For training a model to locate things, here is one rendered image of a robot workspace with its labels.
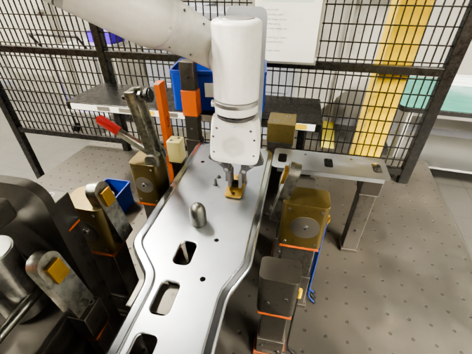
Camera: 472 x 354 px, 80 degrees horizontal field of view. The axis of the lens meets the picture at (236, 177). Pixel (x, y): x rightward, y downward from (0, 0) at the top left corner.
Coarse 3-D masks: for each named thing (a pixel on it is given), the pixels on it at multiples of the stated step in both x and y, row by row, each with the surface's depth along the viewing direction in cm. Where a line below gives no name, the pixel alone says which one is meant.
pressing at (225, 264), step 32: (192, 160) 75; (192, 192) 64; (224, 192) 64; (256, 192) 64; (160, 224) 56; (224, 224) 56; (256, 224) 56; (160, 256) 49; (192, 256) 50; (224, 256) 49; (192, 288) 44; (224, 288) 45; (128, 320) 40; (160, 320) 40; (192, 320) 40; (128, 352) 37; (160, 352) 37; (192, 352) 37
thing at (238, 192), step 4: (236, 176) 68; (236, 180) 65; (232, 184) 64; (236, 184) 64; (244, 184) 65; (228, 188) 64; (232, 188) 64; (236, 188) 64; (240, 188) 64; (228, 192) 63; (236, 192) 63; (240, 192) 63; (228, 196) 62; (232, 196) 62; (236, 196) 62; (240, 196) 62
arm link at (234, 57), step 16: (224, 16) 45; (240, 16) 45; (224, 32) 43; (240, 32) 43; (256, 32) 44; (224, 48) 44; (240, 48) 44; (256, 48) 45; (224, 64) 46; (240, 64) 45; (256, 64) 47; (224, 80) 47; (240, 80) 47; (256, 80) 49; (224, 96) 49; (240, 96) 48; (256, 96) 51
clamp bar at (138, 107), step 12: (132, 96) 55; (144, 96) 55; (132, 108) 57; (144, 108) 60; (144, 120) 59; (144, 132) 60; (156, 132) 63; (144, 144) 62; (156, 144) 64; (156, 156) 63
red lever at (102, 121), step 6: (96, 120) 62; (102, 120) 62; (108, 120) 62; (102, 126) 62; (108, 126) 62; (114, 126) 62; (114, 132) 62; (120, 132) 63; (126, 132) 64; (126, 138) 63; (132, 138) 63; (132, 144) 64; (138, 144) 63; (144, 150) 64
